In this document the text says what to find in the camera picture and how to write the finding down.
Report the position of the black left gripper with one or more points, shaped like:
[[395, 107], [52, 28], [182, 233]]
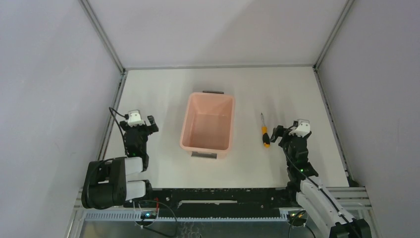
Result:
[[139, 127]]

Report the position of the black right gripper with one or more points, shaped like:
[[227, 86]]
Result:
[[278, 131]]

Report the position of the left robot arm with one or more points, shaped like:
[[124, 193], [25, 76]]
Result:
[[105, 183]]

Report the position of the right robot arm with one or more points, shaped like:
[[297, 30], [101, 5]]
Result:
[[306, 189]]

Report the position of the orange black screwdriver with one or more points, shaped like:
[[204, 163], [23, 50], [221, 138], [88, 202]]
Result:
[[265, 136]]

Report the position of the pink plastic bin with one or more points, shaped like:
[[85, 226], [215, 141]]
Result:
[[207, 130]]

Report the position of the small green circuit board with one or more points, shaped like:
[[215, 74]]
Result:
[[148, 215]]

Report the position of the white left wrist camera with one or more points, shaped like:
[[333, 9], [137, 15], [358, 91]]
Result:
[[135, 118]]

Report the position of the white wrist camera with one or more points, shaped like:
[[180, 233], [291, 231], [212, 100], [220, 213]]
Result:
[[135, 118], [300, 128]]

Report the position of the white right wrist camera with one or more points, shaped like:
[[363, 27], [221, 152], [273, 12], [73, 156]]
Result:
[[300, 128]]

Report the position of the black mounting rail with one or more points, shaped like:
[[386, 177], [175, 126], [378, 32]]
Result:
[[267, 197]]

